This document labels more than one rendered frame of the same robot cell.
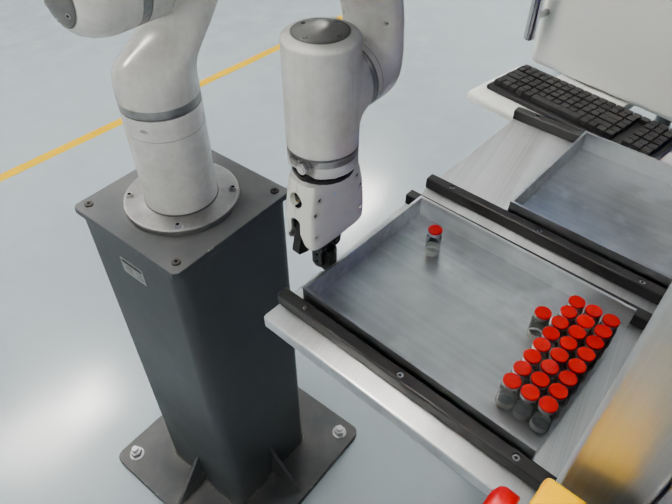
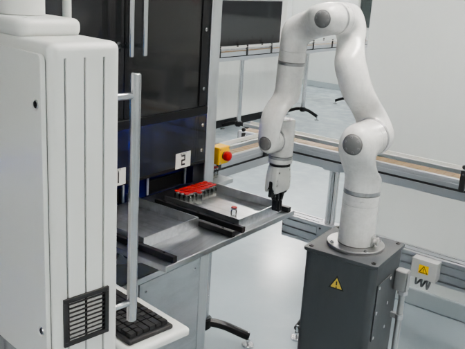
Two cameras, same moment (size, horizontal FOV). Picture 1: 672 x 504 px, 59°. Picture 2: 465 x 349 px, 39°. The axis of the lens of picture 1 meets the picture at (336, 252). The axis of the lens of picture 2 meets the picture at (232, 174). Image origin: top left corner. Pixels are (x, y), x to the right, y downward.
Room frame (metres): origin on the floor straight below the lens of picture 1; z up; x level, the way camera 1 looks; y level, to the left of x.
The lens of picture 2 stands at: (2.79, -0.37, 1.69)
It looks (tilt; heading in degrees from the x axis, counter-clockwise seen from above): 17 degrees down; 174
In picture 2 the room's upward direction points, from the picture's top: 4 degrees clockwise
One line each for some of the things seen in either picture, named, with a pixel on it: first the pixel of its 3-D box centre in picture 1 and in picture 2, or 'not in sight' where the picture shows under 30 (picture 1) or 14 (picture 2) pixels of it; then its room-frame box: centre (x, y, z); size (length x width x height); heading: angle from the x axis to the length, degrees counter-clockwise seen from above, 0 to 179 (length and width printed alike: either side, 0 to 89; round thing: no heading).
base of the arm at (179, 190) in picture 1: (172, 152); (358, 218); (0.78, 0.26, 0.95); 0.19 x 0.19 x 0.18
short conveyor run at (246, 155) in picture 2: not in sight; (231, 152); (-0.14, -0.09, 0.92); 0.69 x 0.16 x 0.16; 138
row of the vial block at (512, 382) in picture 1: (542, 349); (200, 194); (0.43, -0.25, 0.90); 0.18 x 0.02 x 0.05; 138
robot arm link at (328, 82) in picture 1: (324, 87); (281, 136); (0.58, 0.01, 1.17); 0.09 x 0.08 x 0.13; 141
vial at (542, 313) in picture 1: (539, 323); (198, 197); (0.47, -0.26, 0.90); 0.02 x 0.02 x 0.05
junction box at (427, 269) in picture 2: not in sight; (425, 268); (0.17, 0.78, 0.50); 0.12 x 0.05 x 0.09; 48
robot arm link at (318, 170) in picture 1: (321, 152); (280, 158); (0.58, 0.02, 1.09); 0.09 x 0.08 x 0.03; 138
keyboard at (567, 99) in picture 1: (580, 108); (106, 303); (1.14, -0.53, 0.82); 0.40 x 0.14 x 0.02; 40
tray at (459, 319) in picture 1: (464, 306); (223, 203); (0.51, -0.17, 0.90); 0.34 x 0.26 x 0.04; 48
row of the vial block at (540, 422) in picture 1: (576, 370); (191, 191); (0.40, -0.28, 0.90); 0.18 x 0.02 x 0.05; 138
